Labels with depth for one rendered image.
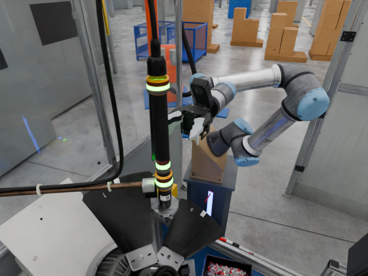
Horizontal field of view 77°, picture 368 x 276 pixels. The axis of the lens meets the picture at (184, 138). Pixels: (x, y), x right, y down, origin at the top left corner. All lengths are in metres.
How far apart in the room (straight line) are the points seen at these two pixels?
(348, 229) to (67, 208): 2.52
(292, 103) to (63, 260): 0.98
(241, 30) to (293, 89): 8.76
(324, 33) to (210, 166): 7.52
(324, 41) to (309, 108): 7.66
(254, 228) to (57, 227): 1.91
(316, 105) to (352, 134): 1.49
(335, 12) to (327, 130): 6.35
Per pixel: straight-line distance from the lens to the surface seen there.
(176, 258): 0.89
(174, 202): 0.66
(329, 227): 2.78
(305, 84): 0.97
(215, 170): 1.33
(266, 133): 1.07
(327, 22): 8.48
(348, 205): 2.88
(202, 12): 8.43
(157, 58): 0.43
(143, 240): 0.80
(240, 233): 2.42
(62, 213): 0.95
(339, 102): 2.29
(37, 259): 0.93
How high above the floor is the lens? 1.96
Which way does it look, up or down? 34 degrees down
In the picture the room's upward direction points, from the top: straight up
